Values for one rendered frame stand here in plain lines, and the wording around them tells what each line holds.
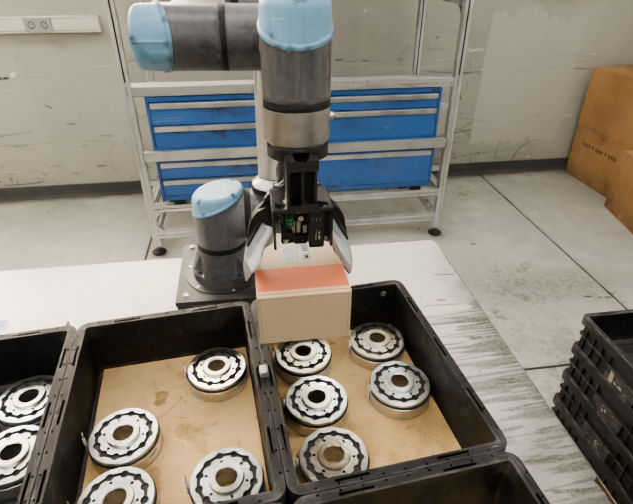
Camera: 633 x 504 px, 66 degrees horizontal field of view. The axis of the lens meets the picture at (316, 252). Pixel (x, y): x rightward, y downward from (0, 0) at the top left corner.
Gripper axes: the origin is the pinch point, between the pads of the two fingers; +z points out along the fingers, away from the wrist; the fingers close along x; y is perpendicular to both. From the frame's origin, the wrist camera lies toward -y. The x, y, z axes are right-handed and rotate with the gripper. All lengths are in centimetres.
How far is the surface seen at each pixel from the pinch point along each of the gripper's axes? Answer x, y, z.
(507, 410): 42, -3, 40
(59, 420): -35.1, 5.9, 18.2
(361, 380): 11.4, -3.5, 26.7
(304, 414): 0.1, 4.9, 23.8
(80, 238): -111, -216, 112
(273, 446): -5.2, 15.4, 16.6
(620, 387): 87, -21, 59
